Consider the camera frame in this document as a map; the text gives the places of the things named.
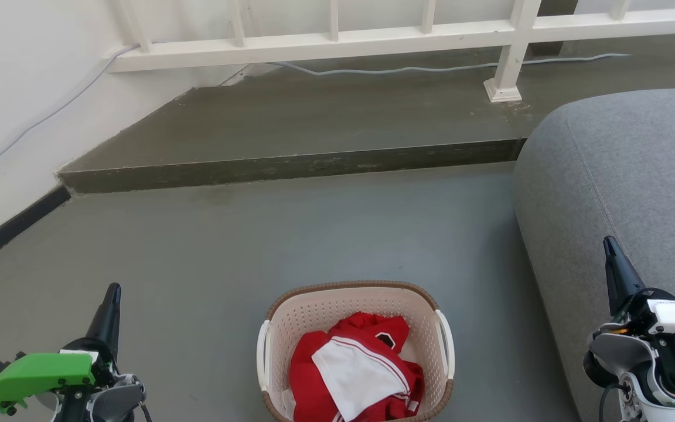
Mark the grey fabric sofa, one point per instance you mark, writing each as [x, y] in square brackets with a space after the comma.
[636, 176]

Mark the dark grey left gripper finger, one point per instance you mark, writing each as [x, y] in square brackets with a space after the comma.
[113, 328]
[101, 325]

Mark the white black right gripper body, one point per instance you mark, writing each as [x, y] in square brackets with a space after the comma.
[674, 316]

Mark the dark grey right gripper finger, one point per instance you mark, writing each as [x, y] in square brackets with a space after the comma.
[612, 281]
[627, 281]

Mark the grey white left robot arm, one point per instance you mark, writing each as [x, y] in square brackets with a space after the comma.
[116, 401]

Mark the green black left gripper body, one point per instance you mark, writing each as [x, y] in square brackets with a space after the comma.
[38, 372]

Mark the black baseboard strip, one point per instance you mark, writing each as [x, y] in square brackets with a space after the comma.
[15, 225]

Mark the white wooden railing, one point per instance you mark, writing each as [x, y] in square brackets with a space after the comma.
[314, 44]

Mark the beige perforated plastic laundry basket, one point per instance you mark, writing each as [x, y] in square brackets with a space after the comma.
[337, 310]

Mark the red and white jersey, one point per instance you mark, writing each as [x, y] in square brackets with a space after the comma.
[314, 381]

